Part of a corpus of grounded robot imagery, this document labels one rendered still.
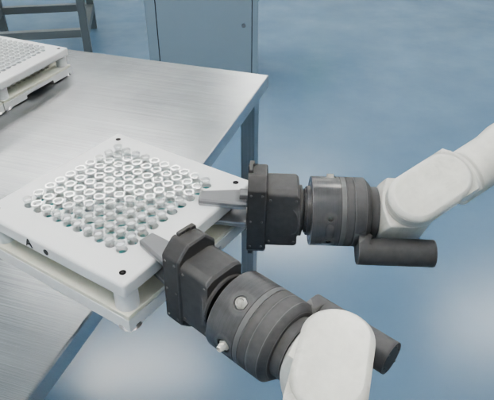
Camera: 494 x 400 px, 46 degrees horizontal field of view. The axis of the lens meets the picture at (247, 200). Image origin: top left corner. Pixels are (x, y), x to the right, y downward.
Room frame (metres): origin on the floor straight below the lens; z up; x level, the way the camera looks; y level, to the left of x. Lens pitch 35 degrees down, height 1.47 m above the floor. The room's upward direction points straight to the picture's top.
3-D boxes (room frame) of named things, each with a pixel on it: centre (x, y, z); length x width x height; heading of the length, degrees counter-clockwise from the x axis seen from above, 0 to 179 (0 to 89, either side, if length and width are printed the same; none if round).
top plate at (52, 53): (1.39, 0.62, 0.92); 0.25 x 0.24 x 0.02; 156
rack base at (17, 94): (1.39, 0.62, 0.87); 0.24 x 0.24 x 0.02; 66
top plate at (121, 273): (0.61, 0.16, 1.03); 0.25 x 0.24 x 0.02; 146
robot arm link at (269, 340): (0.37, -0.07, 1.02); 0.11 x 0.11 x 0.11; 48
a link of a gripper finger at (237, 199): (0.60, 0.03, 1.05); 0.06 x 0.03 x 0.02; 88
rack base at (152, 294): (0.61, 0.16, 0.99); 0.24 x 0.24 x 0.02; 56
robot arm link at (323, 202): (0.60, -0.06, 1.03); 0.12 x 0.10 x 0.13; 88
